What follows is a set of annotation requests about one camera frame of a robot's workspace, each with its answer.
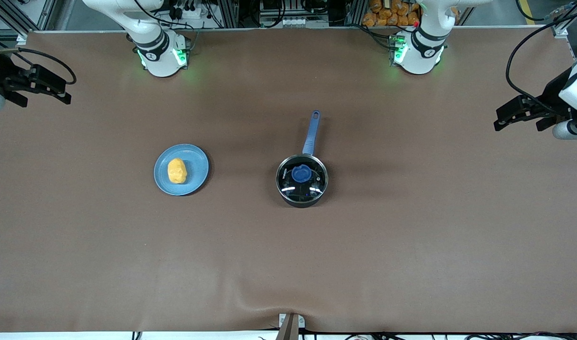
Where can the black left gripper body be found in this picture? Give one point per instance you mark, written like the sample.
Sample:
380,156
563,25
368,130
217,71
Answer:
553,96

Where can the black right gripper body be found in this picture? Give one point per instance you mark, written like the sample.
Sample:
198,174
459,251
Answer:
0,74

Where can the yellow potato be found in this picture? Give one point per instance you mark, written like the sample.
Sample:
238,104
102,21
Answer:
177,171

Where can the glass lid with blue knob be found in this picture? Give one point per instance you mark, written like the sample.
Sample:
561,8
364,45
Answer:
288,184

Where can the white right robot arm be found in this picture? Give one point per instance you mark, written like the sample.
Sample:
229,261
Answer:
158,61

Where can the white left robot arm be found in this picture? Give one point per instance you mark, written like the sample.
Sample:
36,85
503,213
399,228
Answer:
420,56

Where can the orange bread pile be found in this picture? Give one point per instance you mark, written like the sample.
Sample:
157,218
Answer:
387,14

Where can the blue plate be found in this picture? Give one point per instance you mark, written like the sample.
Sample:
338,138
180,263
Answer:
196,165

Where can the white power strip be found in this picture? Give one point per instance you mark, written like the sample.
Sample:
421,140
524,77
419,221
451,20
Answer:
297,21

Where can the brown table cloth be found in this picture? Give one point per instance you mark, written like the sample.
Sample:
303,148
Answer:
288,259

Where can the aluminium frame rail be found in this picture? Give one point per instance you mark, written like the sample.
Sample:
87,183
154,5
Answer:
14,14

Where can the aluminium frame post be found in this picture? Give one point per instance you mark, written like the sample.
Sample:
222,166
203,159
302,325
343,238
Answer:
564,26

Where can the metal table clamp bracket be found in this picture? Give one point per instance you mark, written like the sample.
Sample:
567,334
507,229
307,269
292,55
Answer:
290,328

